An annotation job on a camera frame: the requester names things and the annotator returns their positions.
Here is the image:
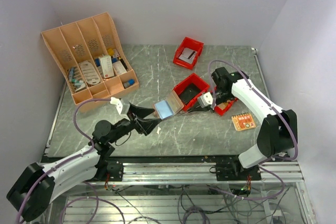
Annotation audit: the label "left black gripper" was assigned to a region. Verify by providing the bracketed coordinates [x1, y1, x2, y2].
[108, 102, 161, 143]

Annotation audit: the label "red bin with gold cards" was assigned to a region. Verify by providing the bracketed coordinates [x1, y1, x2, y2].
[214, 98, 238, 116]

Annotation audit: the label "red bin with black cards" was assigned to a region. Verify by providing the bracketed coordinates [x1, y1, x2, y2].
[173, 73, 209, 112]

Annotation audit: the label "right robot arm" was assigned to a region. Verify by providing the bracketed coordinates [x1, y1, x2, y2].
[211, 67, 298, 180]

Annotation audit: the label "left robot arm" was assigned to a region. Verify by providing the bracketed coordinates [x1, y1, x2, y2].
[6, 97, 162, 223]

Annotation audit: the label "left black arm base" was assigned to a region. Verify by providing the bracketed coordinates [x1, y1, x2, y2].
[79, 162, 124, 182]

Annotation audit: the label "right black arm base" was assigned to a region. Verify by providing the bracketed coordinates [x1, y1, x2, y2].
[209, 161, 261, 181]

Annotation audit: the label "black cards stack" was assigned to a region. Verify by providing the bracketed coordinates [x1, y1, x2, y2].
[179, 83, 201, 105]

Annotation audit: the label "white cards stack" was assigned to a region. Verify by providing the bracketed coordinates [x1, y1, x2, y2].
[179, 48, 197, 64]

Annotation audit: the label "red bin with white cards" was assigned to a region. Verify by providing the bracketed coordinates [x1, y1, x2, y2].
[173, 37, 204, 70]

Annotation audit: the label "orange spiral notebook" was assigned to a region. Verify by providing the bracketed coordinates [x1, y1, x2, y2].
[232, 113, 256, 132]

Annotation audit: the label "blue capped bottle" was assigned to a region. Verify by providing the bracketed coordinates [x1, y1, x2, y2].
[123, 79, 135, 89]

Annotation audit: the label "white small box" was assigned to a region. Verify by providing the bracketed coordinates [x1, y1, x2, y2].
[112, 61, 127, 75]

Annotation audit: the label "white oval remote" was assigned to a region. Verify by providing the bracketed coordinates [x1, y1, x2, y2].
[79, 61, 100, 86]

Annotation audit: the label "white red box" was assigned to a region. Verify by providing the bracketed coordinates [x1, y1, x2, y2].
[99, 55, 114, 79]

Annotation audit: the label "yellow small item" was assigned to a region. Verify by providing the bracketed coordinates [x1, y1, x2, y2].
[107, 48, 116, 57]

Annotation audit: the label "pens bundle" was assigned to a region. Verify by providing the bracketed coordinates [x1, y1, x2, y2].
[68, 67, 86, 93]

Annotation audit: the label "orange desk organizer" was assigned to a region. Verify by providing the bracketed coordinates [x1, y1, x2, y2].
[41, 12, 139, 112]

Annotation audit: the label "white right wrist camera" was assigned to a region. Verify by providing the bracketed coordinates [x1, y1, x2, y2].
[197, 92, 216, 109]

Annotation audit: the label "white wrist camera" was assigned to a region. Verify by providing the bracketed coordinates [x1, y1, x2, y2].
[110, 97, 130, 116]
[197, 92, 216, 109]

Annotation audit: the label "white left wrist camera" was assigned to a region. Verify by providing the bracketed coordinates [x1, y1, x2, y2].
[110, 97, 130, 116]

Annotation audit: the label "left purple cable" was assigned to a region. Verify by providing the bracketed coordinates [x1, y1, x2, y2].
[14, 98, 113, 224]

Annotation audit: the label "aluminium rail frame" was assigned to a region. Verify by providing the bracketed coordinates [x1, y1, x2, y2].
[15, 161, 316, 224]

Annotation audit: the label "loose cables under table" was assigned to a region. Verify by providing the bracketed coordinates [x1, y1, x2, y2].
[57, 179, 289, 224]

